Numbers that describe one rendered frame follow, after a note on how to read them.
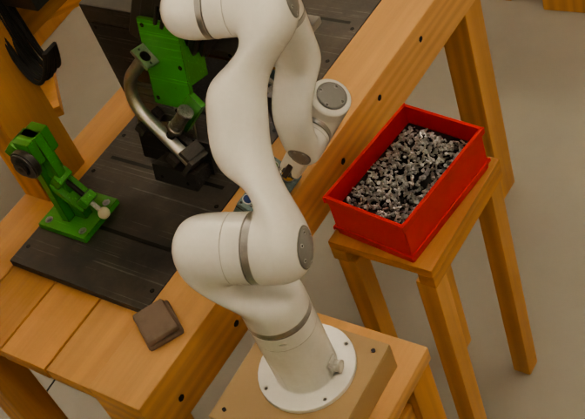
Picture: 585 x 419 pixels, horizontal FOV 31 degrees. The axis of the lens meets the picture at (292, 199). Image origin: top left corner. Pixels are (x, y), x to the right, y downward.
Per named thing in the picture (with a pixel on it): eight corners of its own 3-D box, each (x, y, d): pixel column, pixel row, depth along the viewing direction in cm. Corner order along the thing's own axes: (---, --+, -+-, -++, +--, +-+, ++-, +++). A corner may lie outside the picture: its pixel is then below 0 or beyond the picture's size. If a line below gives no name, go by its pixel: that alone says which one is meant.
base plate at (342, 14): (392, -8, 278) (390, -14, 277) (148, 316, 225) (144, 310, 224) (263, -25, 301) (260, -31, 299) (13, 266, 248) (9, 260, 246)
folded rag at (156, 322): (135, 321, 223) (130, 313, 221) (169, 301, 224) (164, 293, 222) (151, 353, 216) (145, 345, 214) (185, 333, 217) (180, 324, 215)
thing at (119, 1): (252, 43, 277) (209, -66, 253) (186, 124, 262) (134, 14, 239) (198, 34, 287) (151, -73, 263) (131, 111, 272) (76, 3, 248)
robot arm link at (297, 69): (275, 63, 184) (324, 173, 207) (312, -2, 192) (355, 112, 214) (231, 58, 189) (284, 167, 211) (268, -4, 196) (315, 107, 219)
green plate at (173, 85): (216, 94, 242) (200, 9, 231) (193, 112, 237) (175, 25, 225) (177, 86, 248) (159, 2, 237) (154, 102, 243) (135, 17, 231)
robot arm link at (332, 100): (322, 157, 214) (339, 122, 219) (340, 125, 203) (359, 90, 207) (285, 137, 214) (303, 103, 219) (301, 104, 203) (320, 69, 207)
